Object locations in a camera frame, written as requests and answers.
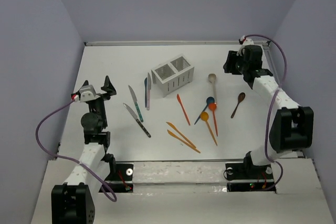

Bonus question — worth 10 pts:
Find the dark brown wooden spoon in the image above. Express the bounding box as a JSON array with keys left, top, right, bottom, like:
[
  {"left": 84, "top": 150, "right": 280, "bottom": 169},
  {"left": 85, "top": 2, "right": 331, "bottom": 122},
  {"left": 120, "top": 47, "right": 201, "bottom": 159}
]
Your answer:
[{"left": 230, "top": 92, "right": 246, "bottom": 119}]

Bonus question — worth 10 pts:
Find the orange-red plastic knife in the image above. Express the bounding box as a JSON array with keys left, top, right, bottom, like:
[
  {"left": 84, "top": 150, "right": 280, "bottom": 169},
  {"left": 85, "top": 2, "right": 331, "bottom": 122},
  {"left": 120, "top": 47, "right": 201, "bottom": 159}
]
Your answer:
[{"left": 176, "top": 94, "right": 191, "bottom": 126}]

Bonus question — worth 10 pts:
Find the metal knife black handle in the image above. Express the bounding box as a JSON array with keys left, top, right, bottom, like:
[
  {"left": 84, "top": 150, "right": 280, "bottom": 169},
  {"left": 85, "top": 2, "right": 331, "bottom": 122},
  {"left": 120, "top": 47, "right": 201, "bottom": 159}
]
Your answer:
[{"left": 123, "top": 103, "right": 151, "bottom": 138}]

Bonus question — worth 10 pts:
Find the pink plastic knife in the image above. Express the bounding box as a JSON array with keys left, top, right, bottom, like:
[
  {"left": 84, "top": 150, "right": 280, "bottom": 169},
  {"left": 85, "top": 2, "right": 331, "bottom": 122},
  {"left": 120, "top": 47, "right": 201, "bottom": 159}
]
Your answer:
[{"left": 146, "top": 72, "right": 152, "bottom": 110}]

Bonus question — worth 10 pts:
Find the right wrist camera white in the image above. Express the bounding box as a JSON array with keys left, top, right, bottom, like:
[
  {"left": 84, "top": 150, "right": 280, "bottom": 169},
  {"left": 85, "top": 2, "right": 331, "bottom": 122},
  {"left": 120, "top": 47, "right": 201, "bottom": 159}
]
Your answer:
[{"left": 238, "top": 35, "right": 254, "bottom": 47}]

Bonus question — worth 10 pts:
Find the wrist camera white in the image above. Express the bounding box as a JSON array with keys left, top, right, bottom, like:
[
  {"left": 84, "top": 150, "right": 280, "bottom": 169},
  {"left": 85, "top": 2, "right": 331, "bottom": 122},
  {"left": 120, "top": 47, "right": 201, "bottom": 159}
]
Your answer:
[
  {"left": 238, "top": 35, "right": 254, "bottom": 47},
  {"left": 77, "top": 84, "right": 98, "bottom": 102}
]

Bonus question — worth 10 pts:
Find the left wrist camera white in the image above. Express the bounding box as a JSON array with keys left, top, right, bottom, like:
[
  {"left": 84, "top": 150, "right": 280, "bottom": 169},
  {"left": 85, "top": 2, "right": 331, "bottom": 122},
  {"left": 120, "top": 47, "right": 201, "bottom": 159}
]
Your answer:
[{"left": 77, "top": 84, "right": 98, "bottom": 102}]

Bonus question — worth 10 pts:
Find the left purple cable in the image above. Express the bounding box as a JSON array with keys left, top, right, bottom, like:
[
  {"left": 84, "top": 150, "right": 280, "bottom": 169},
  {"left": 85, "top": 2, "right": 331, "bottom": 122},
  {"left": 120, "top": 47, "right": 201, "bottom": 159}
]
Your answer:
[{"left": 36, "top": 99, "right": 118, "bottom": 203}]

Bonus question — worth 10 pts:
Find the beige long spoon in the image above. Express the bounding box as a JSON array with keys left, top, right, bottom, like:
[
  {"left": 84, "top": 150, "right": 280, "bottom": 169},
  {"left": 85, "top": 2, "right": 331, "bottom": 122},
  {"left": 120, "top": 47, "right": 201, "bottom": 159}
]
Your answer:
[{"left": 208, "top": 73, "right": 217, "bottom": 104}]

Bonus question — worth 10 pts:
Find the metal knife teal handle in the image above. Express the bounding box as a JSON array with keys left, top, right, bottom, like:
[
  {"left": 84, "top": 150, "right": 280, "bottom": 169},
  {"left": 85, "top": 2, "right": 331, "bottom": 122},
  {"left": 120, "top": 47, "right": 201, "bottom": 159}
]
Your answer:
[{"left": 128, "top": 85, "right": 143, "bottom": 122}]

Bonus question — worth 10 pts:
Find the yellow plastic knife lower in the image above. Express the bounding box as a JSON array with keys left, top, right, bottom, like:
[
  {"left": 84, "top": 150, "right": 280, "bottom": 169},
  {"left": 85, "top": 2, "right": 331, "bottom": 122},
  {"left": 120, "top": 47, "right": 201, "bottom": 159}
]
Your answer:
[{"left": 167, "top": 130, "right": 201, "bottom": 153}]

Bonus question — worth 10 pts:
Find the yellow plastic knife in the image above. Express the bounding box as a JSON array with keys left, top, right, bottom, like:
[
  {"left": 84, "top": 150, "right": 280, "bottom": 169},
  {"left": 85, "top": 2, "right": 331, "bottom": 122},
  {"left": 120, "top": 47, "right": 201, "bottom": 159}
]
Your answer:
[
  {"left": 167, "top": 130, "right": 201, "bottom": 153},
  {"left": 166, "top": 122, "right": 197, "bottom": 148}
]

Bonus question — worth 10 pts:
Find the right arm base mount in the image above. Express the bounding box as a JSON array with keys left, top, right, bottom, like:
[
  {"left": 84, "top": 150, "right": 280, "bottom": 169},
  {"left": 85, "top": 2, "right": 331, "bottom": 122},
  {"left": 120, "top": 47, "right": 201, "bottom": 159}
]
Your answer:
[{"left": 223, "top": 163, "right": 276, "bottom": 193}]

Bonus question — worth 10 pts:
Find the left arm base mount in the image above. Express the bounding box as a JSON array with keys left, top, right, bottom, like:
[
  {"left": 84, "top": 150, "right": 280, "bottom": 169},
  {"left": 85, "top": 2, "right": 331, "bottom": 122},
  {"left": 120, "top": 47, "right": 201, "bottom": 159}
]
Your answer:
[{"left": 83, "top": 163, "right": 134, "bottom": 193}]

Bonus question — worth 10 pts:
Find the blue plastic knife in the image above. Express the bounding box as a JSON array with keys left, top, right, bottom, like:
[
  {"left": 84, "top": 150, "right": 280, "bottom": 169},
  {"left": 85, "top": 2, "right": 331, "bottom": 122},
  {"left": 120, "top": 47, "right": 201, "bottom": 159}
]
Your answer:
[{"left": 144, "top": 77, "right": 148, "bottom": 108}]

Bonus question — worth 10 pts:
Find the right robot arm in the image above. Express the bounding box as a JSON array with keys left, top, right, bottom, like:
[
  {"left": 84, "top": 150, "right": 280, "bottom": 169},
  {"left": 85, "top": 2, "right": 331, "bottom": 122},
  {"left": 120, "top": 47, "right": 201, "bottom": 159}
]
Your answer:
[{"left": 223, "top": 45, "right": 314, "bottom": 178}]

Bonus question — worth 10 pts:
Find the orange-red plastic spoon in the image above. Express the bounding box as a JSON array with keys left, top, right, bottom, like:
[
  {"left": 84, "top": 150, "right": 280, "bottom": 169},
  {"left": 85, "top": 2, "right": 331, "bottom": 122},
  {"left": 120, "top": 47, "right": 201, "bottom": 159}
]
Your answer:
[{"left": 208, "top": 103, "right": 218, "bottom": 136}]

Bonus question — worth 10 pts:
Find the white two-compartment utensil caddy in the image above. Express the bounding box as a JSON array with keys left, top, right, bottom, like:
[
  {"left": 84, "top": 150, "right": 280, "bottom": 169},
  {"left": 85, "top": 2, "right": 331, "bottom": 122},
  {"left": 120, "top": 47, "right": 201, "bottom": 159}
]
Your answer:
[{"left": 151, "top": 54, "right": 194, "bottom": 97}]

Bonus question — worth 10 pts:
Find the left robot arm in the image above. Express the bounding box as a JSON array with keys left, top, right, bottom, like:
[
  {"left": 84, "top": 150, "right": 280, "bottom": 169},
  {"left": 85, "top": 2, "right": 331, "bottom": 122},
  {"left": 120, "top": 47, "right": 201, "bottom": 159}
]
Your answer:
[{"left": 51, "top": 77, "right": 117, "bottom": 223}]

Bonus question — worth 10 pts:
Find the blue plastic spoon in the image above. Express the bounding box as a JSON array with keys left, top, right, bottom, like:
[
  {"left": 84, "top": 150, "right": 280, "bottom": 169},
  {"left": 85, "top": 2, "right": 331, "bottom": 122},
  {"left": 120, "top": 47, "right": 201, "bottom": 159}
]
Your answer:
[{"left": 194, "top": 97, "right": 215, "bottom": 125}]

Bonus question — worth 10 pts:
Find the yellow plastic knife upper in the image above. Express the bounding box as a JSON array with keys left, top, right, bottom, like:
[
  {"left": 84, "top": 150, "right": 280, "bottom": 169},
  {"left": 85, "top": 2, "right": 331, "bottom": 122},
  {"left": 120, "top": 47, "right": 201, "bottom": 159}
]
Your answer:
[{"left": 166, "top": 122, "right": 197, "bottom": 148}]

